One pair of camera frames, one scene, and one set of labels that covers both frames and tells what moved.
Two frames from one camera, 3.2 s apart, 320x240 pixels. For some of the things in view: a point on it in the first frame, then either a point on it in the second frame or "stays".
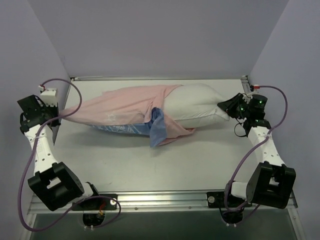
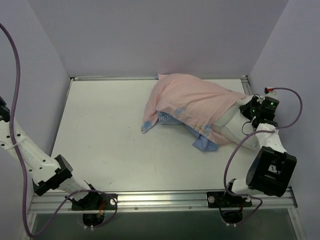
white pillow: [194, 105] → [239, 125]
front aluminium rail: [157, 202] stays
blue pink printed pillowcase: [138, 110] → [193, 104]
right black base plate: [216, 199] stays
